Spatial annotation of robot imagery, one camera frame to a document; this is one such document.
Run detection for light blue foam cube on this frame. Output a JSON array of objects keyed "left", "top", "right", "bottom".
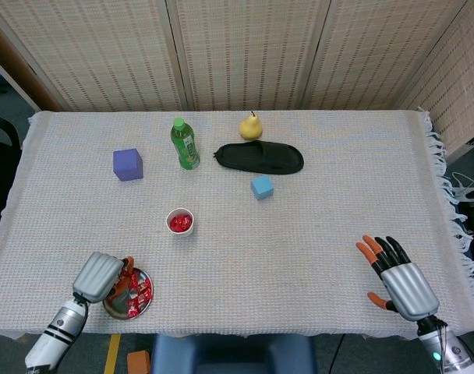
[{"left": 250, "top": 174, "right": 275, "bottom": 202}]

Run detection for black slipper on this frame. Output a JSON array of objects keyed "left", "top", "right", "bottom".
[{"left": 212, "top": 141, "right": 305, "bottom": 175}]

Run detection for round silver metal plate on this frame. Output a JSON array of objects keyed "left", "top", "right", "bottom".
[{"left": 101, "top": 266, "right": 154, "bottom": 321}]

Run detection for red candy packets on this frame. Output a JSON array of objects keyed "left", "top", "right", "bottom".
[{"left": 122, "top": 270, "right": 152, "bottom": 319}]

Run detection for orange block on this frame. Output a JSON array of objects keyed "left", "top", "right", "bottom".
[{"left": 126, "top": 349, "right": 151, "bottom": 374}]

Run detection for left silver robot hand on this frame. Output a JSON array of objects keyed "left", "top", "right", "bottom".
[{"left": 72, "top": 252, "right": 136, "bottom": 305}]

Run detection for beige woven screen panel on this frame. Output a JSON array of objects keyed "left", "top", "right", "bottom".
[
  {"left": 170, "top": 0, "right": 327, "bottom": 112},
  {"left": 0, "top": 0, "right": 183, "bottom": 112},
  {"left": 396, "top": 0, "right": 474, "bottom": 157},
  {"left": 302, "top": 0, "right": 470, "bottom": 112}
]

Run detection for yellow pear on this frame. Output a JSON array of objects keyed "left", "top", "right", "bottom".
[{"left": 239, "top": 111, "right": 264, "bottom": 141}]

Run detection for white paper cup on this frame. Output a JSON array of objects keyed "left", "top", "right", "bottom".
[{"left": 165, "top": 207, "right": 195, "bottom": 238}]

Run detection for green plastic drink bottle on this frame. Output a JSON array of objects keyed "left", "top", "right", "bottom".
[{"left": 170, "top": 118, "right": 201, "bottom": 171}]

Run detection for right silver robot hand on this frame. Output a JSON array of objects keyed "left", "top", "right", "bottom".
[{"left": 355, "top": 235, "right": 440, "bottom": 322}]

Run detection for purple foam cube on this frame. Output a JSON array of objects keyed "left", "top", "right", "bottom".
[{"left": 112, "top": 148, "right": 144, "bottom": 182}]

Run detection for white woven tablecloth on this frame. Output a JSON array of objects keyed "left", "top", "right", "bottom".
[{"left": 0, "top": 108, "right": 474, "bottom": 340}]

